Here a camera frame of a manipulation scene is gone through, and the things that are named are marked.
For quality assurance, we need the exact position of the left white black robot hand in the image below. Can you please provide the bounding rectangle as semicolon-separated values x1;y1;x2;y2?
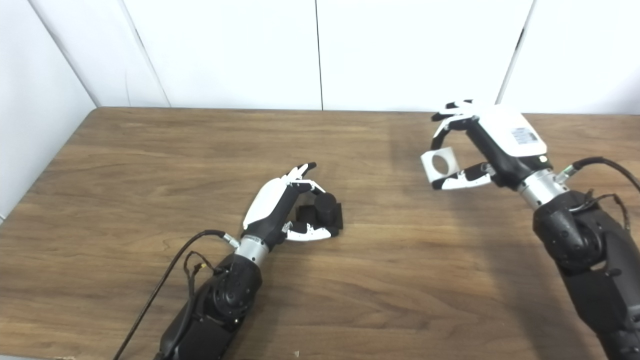
235;162;341;268

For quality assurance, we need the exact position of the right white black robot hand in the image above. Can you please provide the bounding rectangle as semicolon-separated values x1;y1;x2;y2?
431;99;571;210

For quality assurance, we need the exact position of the black peg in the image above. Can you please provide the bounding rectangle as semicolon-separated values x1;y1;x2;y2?
295;192;344;236

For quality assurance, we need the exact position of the white square piece with hole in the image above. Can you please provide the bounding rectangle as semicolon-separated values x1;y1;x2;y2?
420;146;460;182

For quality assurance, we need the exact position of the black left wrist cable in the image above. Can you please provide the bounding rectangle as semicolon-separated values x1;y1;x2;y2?
112;229;241;360

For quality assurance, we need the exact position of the thin left arm wire bundle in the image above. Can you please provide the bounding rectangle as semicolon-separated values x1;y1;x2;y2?
183;251;223;301

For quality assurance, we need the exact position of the thin arm wire bundle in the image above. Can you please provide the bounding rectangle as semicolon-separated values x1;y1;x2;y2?
570;190;632;231
183;251;223;301

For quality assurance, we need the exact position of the thin right arm wire bundle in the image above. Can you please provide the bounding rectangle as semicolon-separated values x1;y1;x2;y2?
570;190;632;231

